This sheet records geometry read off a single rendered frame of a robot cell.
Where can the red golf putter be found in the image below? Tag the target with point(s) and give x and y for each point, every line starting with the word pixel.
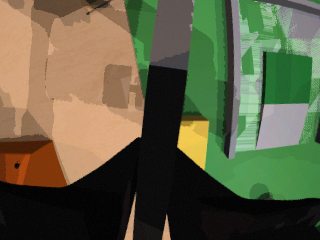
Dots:
pixel 167 76

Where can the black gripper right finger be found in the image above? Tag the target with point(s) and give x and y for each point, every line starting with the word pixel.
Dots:
pixel 201 208

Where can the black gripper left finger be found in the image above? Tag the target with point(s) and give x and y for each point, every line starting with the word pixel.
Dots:
pixel 96 207

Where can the yellow rectangular block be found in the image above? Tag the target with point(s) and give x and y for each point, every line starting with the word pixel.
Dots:
pixel 193 138

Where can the green putting mat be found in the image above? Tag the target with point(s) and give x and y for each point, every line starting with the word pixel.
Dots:
pixel 283 173

